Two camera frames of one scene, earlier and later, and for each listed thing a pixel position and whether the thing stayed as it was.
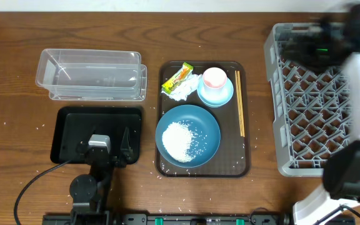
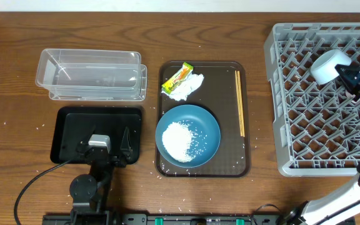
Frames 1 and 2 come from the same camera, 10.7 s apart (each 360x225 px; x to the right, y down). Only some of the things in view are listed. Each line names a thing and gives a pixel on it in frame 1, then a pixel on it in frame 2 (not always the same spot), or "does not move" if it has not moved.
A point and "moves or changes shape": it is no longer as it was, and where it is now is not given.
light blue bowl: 215,103 moves or changes shape
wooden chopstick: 238,103 does not move
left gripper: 104,157 does not move
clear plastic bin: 90,72 does not move
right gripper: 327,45 → 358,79
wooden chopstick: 240,104 does not move
